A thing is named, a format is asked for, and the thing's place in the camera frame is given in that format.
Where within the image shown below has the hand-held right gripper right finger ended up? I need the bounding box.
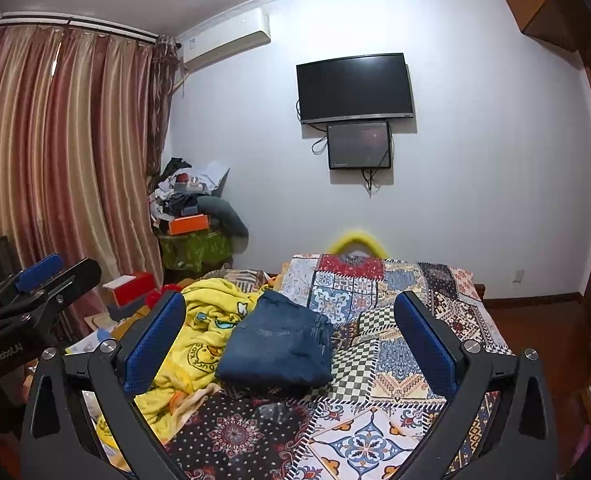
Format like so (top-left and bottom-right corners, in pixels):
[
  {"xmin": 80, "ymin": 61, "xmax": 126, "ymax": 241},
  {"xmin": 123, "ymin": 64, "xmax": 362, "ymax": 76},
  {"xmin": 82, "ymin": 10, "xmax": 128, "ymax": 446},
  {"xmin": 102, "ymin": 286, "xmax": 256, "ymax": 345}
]
[{"xmin": 393, "ymin": 290, "xmax": 561, "ymax": 480}]

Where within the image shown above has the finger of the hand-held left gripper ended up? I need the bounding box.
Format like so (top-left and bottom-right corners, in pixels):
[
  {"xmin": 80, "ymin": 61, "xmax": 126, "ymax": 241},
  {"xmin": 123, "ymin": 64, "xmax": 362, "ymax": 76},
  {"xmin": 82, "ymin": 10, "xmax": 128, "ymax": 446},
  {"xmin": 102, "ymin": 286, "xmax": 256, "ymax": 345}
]
[
  {"xmin": 14, "ymin": 254, "xmax": 64, "ymax": 295},
  {"xmin": 0, "ymin": 259, "xmax": 102, "ymax": 331}
]

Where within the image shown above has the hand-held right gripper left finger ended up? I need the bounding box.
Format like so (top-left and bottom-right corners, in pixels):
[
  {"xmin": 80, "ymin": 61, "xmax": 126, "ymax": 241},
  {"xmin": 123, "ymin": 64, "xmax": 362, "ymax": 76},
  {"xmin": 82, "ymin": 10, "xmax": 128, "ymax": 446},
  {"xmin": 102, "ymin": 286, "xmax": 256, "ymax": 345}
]
[{"xmin": 20, "ymin": 290, "xmax": 189, "ymax": 480}]

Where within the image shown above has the blue denim jacket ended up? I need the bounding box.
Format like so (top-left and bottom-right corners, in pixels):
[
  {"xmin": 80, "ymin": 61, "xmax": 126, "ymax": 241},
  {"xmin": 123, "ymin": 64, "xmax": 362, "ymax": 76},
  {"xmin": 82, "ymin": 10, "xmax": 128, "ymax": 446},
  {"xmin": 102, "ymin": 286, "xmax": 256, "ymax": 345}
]
[{"xmin": 216, "ymin": 290, "xmax": 335, "ymax": 387}]

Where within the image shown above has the red cloth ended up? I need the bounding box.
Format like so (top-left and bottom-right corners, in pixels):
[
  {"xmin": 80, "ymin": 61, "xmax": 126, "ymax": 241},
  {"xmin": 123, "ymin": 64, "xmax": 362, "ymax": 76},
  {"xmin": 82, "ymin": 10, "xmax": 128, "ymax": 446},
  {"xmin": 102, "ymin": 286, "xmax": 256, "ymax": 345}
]
[{"xmin": 144, "ymin": 284, "xmax": 181, "ymax": 308}]

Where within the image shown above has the yellow cartoon blanket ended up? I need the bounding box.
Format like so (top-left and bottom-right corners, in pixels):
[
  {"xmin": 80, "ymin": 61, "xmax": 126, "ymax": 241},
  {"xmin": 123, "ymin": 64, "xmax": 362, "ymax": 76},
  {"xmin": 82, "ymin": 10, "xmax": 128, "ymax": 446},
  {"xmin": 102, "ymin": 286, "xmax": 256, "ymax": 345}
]
[{"xmin": 96, "ymin": 277, "xmax": 261, "ymax": 461}]

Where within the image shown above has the red and white box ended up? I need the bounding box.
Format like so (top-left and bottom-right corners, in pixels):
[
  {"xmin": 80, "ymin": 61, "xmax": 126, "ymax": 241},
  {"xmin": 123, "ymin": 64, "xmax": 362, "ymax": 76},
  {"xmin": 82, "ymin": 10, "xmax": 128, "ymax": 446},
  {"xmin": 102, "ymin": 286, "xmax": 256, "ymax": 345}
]
[{"xmin": 103, "ymin": 271, "xmax": 157, "ymax": 308}]

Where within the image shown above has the patchwork patterned bedspread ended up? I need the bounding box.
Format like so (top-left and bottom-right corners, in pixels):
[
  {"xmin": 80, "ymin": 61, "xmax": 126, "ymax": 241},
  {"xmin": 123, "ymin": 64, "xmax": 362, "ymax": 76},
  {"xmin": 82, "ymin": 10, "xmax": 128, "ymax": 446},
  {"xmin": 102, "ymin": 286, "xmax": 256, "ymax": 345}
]
[{"xmin": 226, "ymin": 254, "xmax": 511, "ymax": 480}]

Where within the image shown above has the green patterned table cloth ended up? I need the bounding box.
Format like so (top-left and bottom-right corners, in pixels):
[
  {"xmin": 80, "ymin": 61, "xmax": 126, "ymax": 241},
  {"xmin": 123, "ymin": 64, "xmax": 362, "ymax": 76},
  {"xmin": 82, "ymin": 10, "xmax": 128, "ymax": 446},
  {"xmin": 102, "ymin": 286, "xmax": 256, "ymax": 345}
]
[{"xmin": 156, "ymin": 230, "xmax": 234, "ymax": 273}]

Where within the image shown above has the striped brown curtain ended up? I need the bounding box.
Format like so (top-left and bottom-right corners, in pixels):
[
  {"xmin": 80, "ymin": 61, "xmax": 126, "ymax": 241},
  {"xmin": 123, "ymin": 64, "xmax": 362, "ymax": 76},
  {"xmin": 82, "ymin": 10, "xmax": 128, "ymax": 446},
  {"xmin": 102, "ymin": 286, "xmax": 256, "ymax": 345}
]
[{"xmin": 0, "ymin": 25, "xmax": 181, "ymax": 331}]

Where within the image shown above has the dark dotted patterned cloth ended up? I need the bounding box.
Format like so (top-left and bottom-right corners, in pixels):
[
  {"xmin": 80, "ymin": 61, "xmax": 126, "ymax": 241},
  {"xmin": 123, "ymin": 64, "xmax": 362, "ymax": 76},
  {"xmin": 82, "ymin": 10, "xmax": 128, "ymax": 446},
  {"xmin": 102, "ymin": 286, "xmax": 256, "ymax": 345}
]
[{"xmin": 163, "ymin": 385, "xmax": 321, "ymax": 480}]

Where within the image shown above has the orange box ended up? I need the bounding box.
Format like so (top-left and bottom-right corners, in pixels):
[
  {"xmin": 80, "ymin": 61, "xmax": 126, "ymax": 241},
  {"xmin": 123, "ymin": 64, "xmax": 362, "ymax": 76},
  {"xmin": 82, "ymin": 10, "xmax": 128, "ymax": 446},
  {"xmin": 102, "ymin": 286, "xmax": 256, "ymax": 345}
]
[{"xmin": 168, "ymin": 214, "xmax": 210, "ymax": 236}]

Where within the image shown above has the yellow foam tube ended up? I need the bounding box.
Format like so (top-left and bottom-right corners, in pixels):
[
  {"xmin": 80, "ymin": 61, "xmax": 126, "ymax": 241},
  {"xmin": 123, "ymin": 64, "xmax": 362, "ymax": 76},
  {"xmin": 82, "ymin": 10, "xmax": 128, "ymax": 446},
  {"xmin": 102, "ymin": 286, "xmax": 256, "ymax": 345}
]
[{"xmin": 328, "ymin": 230, "xmax": 386, "ymax": 256}]

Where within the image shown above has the grey pillow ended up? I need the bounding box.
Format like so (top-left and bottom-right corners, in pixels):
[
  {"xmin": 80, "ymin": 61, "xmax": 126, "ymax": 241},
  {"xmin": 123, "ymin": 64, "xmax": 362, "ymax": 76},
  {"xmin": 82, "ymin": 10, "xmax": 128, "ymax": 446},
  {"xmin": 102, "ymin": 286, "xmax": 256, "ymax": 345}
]
[{"xmin": 196, "ymin": 195, "xmax": 250, "ymax": 238}]

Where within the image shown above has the pile of clutter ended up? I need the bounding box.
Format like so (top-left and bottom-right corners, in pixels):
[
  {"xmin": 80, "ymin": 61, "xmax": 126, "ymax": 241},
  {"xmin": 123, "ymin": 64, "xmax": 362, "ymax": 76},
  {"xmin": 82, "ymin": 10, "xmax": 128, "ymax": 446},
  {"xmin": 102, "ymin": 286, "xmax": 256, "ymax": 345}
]
[{"xmin": 148, "ymin": 157, "xmax": 231, "ymax": 221}]

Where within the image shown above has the white air conditioner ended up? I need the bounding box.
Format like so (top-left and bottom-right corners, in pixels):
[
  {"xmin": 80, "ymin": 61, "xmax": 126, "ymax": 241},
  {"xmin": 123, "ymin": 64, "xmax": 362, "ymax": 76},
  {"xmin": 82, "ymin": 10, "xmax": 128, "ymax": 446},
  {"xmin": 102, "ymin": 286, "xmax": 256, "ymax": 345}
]
[{"xmin": 178, "ymin": 7, "xmax": 271, "ymax": 73}]

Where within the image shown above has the small black wall monitor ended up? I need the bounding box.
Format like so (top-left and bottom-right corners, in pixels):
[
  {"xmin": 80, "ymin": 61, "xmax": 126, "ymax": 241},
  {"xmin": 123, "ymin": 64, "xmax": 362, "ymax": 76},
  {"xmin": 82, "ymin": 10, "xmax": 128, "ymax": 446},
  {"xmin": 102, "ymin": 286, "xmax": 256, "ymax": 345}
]
[{"xmin": 325, "ymin": 120, "xmax": 393, "ymax": 171}]

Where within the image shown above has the white curtain rail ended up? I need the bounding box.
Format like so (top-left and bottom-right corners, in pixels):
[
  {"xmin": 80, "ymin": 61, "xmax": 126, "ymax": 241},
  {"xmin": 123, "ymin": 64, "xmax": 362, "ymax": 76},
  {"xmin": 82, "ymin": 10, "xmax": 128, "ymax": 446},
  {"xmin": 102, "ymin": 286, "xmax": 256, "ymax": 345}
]
[{"xmin": 0, "ymin": 10, "xmax": 176, "ymax": 46}]

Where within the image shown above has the black wall television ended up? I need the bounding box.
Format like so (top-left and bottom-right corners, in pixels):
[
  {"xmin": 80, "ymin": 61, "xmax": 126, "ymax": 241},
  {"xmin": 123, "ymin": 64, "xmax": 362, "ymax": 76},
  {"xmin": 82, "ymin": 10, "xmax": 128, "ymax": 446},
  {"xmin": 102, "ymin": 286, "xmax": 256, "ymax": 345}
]
[{"xmin": 295, "ymin": 52, "xmax": 416, "ymax": 125}]

